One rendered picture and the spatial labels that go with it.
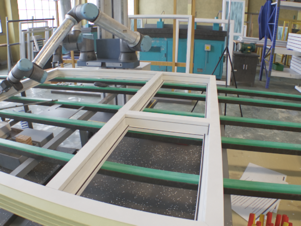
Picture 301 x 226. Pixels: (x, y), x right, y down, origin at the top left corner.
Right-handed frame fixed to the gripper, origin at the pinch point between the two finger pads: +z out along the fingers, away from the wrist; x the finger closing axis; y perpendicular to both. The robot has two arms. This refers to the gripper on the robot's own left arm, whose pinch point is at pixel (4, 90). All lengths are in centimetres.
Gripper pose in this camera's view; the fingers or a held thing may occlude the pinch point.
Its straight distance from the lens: 172.1
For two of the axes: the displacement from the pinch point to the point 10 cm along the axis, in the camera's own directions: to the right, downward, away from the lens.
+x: -2.5, 3.8, -8.9
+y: -5.6, -8.1, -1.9
